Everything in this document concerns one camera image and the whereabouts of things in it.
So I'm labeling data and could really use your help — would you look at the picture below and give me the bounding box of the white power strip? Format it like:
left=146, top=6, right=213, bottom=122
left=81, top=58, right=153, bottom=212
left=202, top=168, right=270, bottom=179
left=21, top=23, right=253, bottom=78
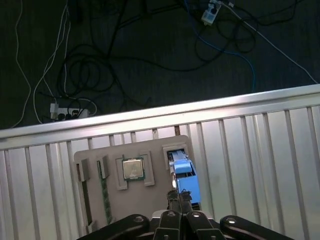
left=49, top=102, right=91, bottom=121

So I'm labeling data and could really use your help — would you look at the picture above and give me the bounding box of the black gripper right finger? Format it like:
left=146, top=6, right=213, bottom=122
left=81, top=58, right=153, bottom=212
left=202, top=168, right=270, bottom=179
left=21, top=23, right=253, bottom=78
left=180, top=191, right=300, bottom=240

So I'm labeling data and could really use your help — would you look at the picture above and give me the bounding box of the silver CPU chip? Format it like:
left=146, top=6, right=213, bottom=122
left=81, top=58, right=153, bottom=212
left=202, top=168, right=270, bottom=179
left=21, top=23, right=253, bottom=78
left=121, top=157, right=145, bottom=180

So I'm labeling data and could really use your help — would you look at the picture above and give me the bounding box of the hard disk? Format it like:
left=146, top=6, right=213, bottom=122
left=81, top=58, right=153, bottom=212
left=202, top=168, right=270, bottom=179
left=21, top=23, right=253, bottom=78
left=167, top=149, right=202, bottom=211

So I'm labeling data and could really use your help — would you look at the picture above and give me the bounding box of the white floor cable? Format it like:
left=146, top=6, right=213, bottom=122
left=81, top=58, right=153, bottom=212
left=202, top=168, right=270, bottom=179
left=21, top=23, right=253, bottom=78
left=219, top=0, right=320, bottom=85
left=9, top=0, right=33, bottom=130

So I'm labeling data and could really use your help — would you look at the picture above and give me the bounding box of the grey parts rack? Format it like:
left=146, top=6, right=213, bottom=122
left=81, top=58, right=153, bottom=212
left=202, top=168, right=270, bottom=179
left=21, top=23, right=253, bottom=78
left=72, top=134, right=198, bottom=237

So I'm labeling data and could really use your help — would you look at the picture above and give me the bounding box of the blue floor cable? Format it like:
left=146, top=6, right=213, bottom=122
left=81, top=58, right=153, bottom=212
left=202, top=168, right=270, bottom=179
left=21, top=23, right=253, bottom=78
left=183, top=0, right=257, bottom=94

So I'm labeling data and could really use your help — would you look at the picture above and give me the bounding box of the white plug adapter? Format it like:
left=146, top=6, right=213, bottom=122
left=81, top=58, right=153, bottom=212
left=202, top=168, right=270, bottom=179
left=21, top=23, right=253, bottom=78
left=201, top=0, right=221, bottom=26

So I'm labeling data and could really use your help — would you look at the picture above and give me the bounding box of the green RAM stick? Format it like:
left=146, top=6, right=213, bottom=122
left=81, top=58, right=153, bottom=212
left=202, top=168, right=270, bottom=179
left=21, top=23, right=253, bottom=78
left=98, top=159, right=113, bottom=225

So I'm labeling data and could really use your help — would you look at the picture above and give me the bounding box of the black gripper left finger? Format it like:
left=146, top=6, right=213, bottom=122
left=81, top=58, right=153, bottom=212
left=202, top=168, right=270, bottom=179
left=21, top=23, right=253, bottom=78
left=78, top=191, right=182, bottom=240

